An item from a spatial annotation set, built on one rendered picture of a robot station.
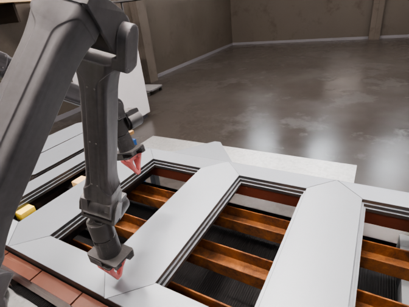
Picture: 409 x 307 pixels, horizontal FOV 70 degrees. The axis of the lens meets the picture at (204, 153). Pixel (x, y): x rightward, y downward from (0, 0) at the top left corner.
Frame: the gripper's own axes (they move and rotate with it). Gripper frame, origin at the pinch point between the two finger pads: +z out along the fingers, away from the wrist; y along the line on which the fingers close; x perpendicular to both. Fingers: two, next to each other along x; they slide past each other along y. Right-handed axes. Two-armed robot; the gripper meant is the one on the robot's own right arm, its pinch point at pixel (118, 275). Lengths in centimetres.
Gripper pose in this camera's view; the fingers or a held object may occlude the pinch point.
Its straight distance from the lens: 86.8
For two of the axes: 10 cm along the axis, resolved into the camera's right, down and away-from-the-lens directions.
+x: -4.9, 4.6, -7.4
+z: 1.0, 8.7, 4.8
